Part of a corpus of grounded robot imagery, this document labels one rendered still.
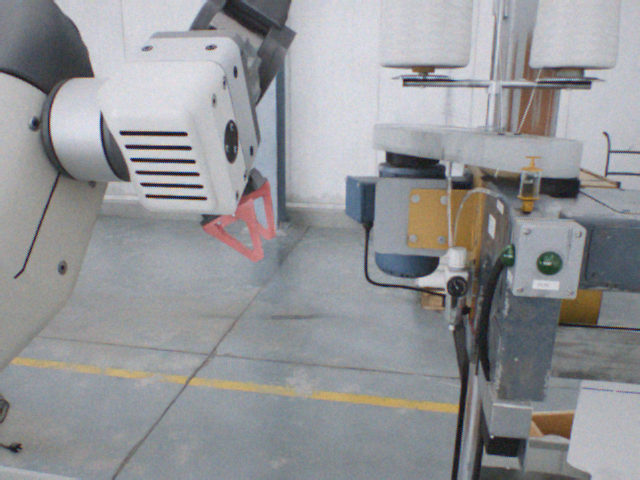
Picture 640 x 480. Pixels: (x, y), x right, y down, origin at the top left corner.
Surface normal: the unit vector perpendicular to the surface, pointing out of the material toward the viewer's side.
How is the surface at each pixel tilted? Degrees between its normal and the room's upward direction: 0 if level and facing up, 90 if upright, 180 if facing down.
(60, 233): 90
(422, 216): 90
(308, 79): 90
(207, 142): 116
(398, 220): 90
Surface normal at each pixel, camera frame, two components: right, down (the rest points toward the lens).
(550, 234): -0.18, 0.26
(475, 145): -0.88, 0.12
